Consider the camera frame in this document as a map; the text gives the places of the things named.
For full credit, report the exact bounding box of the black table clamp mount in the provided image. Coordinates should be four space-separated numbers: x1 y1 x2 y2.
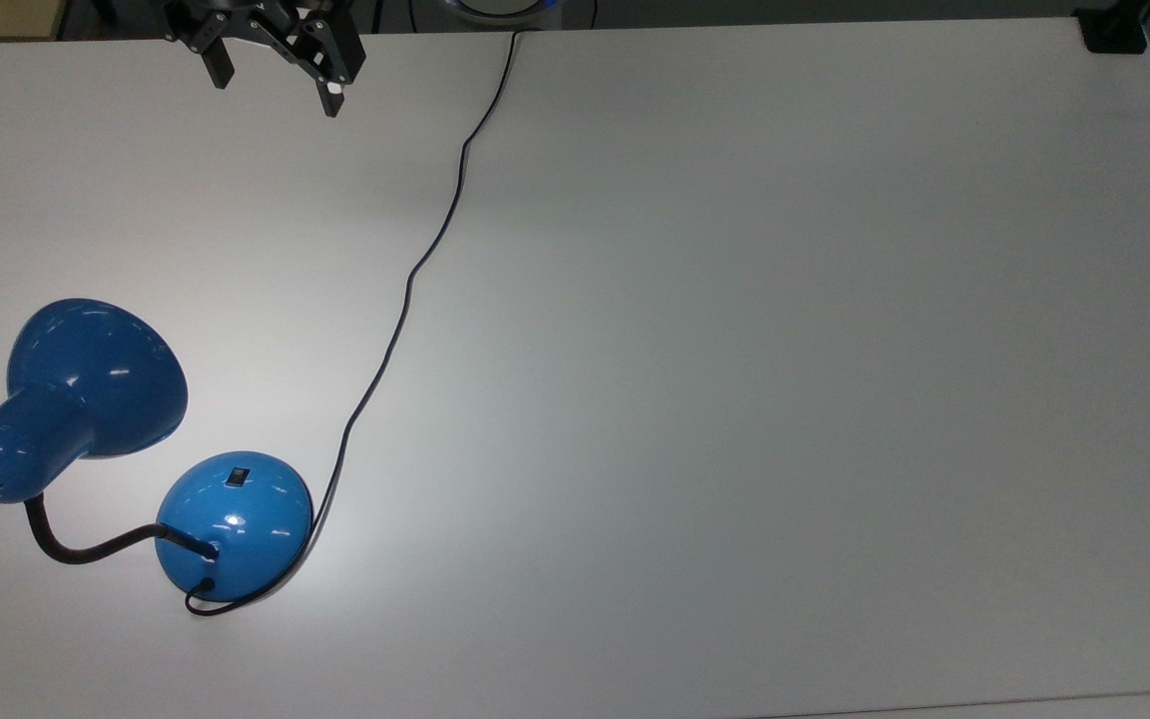
1074 0 1150 55

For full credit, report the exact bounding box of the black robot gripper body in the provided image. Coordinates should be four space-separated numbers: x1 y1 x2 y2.
164 0 354 43

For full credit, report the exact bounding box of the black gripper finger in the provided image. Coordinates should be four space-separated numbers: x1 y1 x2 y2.
165 14 237 91
254 17 367 119

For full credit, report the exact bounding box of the black lamp power cable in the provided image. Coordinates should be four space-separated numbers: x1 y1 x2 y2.
185 30 522 616

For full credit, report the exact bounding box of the blue gooseneck desk lamp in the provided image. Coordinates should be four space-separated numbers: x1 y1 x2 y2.
0 298 314 603

